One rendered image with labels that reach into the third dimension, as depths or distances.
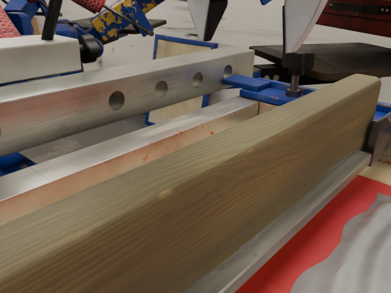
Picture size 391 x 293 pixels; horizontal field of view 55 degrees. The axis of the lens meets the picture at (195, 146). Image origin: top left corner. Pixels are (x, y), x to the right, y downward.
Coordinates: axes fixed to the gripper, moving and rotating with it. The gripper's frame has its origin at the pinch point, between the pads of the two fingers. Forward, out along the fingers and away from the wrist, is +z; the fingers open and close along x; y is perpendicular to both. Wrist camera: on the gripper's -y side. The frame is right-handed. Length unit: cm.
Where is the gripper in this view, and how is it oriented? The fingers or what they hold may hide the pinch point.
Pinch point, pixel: (254, 18)
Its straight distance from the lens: 20.7
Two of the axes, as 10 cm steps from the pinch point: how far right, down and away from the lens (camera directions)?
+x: 7.7, 2.8, -5.8
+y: -6.4, 3.0, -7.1
